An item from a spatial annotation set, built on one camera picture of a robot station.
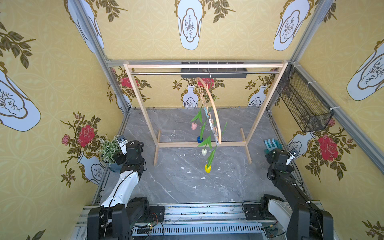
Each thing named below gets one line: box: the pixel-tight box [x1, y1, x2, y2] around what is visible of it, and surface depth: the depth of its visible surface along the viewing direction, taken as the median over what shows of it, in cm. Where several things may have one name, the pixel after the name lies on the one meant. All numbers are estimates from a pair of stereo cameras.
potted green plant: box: [98, 134, 124, 173], surface depth 80 cm
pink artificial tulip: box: [191, 103, 204, 130], surface depth 94 cm
